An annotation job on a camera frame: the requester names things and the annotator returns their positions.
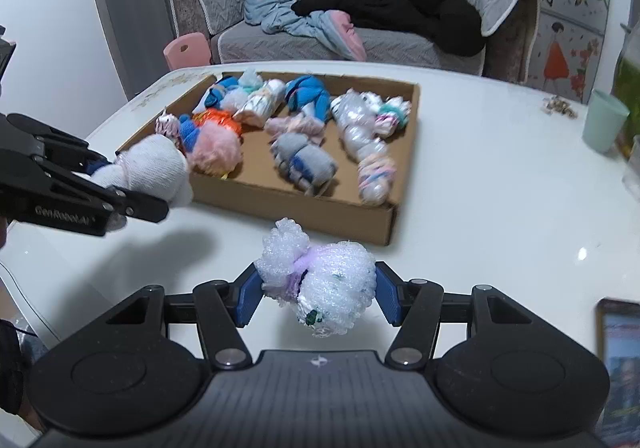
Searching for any grey sock roll blue flower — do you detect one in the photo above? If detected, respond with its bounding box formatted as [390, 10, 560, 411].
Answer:
[270, 133, 338, 199]

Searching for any floral wall poster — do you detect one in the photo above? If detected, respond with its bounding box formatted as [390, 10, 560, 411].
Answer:
[500, 0, 613, 104]

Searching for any white and blue sock bundle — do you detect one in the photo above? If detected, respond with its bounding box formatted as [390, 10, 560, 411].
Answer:
[192, 75, 241, 116]

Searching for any green cup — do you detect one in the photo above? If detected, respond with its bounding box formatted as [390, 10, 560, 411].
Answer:
[582, 89, 631, 154]

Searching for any white bubble-wrapped sock bundle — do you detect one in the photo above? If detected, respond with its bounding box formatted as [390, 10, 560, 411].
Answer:
[254, 218, 377, 340]

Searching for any grey sofa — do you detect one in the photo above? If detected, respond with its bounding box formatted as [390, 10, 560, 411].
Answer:
[168, 0, 541, 84]

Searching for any grey door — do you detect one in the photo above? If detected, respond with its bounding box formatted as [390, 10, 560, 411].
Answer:
[82, 0, 188, 101]

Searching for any smartphone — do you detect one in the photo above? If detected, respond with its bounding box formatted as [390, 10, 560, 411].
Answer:
[595, 298, 640, 448]

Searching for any pink fluffy toy blue hat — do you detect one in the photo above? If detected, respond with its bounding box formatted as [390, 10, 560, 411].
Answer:
[179, 114, 244, 176]

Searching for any pale blue plastic-wrapped bundle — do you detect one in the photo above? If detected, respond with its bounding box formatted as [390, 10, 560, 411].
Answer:
[222, 69, 266, 111]

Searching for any shallow cardboard box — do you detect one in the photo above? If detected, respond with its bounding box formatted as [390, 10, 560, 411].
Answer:
[116, 70, 422, 246]

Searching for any clear plastic-wrapped bundle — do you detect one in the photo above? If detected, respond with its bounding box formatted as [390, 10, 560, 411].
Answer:
[330, 88, 388, 161]

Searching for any white sock roll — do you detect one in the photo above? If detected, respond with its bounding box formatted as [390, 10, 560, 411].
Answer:
[92, 134, 195, 208]

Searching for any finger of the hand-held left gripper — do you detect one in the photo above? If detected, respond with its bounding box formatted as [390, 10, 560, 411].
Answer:
[6, 114, 109, 176]
[45, 173, 170, 223]

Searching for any pile of seed shells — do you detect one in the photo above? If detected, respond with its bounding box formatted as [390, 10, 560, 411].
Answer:
[542, 95, 578, 119]

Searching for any person's dark clothing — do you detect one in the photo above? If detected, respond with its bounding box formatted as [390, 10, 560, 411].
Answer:
[0, 318, 36, 429]

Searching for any clear plastic cup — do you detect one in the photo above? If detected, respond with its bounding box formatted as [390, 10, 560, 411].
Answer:
[621, 135, 640, 204]

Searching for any glass tank green water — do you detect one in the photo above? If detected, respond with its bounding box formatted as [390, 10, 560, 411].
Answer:
[612, 23, 640, 159]

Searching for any pink plastic stool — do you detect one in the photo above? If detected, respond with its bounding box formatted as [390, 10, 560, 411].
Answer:
[164, 33, 211, 71]

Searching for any white patterned sock bundle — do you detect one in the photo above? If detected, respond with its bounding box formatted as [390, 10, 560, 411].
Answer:
[232, 79, 287, 129]

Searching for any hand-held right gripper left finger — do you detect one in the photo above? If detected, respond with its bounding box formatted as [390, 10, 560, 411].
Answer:
[99, 262, 264, 372]

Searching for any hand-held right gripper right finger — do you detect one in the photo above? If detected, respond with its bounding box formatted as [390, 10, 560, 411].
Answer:
[374, 259, 540, 371]

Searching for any plastic-wrapped pastel sock bundle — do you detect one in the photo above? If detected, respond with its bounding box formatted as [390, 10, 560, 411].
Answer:
[356, 153, 398, 206]

